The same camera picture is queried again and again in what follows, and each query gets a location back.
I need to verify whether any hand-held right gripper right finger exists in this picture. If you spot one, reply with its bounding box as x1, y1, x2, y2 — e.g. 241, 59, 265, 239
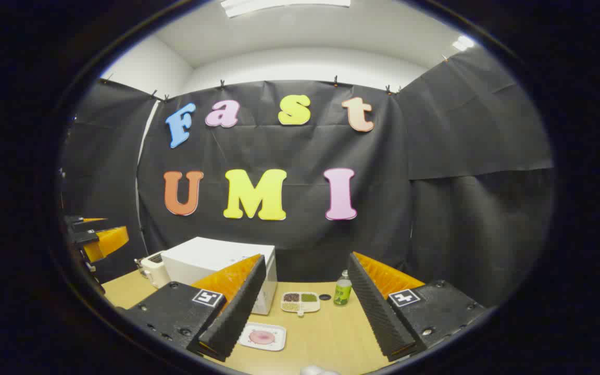
347, 252, 488, 363

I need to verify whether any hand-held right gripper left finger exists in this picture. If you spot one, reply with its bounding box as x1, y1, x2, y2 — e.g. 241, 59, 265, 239
118, 254, 268, 363

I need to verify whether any white square food plate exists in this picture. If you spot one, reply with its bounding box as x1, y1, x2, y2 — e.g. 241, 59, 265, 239
237, 322, 287, 352

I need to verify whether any white microwave oven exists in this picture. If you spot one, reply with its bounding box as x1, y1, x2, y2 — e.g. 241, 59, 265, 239
161, 237, 278, 316

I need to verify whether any green tea bottle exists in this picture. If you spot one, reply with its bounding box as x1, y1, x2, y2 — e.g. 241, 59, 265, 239
333, 270, 353, 306

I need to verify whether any white toaster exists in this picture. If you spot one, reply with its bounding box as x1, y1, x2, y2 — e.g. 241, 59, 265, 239
134, 251, 171, 290

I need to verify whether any white divided dish with beans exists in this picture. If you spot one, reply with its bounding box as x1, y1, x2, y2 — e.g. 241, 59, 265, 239
280, 292, 321, 317

